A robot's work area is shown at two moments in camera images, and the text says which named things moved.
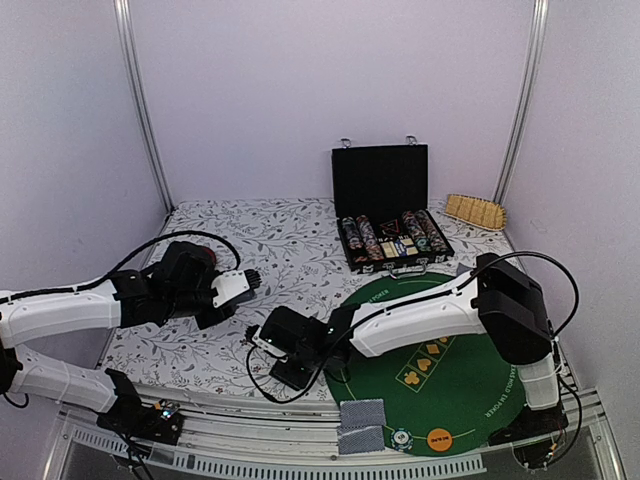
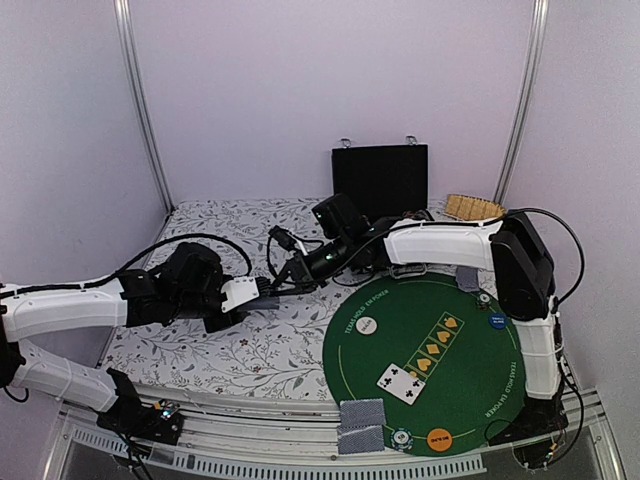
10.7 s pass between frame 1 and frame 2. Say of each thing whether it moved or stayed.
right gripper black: moved
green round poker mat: stayed
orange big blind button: stayed
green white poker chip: stayed
